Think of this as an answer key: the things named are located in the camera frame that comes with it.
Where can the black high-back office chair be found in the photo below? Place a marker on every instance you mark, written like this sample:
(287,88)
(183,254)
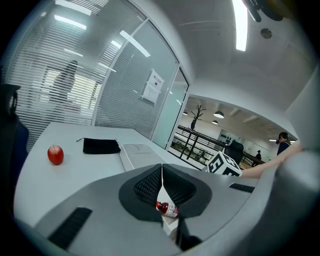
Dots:
(235,150)

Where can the white box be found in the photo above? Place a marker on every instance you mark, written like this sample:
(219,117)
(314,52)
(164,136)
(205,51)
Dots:
(140,155)

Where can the black cloth pouch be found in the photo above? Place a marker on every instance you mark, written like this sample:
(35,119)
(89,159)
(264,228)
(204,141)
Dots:
(100,146)

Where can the long ceiling light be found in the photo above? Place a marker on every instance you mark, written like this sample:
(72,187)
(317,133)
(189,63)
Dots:
(241,25)

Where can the black head-mounted camera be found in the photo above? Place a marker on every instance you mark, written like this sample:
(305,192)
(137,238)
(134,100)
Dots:
(252,10)

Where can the black coat rack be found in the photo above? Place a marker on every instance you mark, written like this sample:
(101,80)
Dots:
(193,123)

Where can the person's right forearm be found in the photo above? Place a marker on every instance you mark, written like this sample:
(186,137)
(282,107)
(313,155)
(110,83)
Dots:
(270,166)

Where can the small red-capped bottle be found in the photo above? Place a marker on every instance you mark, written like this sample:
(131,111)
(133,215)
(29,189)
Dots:
(166,208)

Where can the round ceiling smoke detector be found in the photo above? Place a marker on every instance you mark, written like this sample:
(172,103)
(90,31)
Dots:
(266,33)

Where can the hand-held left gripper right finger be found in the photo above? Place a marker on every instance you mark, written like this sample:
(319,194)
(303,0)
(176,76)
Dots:
(220,195)

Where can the red apple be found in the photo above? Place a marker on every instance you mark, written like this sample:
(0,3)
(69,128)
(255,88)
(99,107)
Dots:
(55,155)

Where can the white paper notice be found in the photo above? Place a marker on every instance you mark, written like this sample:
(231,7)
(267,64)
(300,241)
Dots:
(152,87)

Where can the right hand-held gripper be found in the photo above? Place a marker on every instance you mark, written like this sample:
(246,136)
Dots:
(220,165)

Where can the black mesh office chair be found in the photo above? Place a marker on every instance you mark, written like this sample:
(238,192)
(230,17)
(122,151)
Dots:
(10,140)

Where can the black metal railing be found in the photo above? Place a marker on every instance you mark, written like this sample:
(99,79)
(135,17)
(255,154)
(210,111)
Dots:
(200,135)

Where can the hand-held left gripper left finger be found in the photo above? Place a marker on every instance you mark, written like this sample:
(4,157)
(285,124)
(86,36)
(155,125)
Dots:
(100,200)

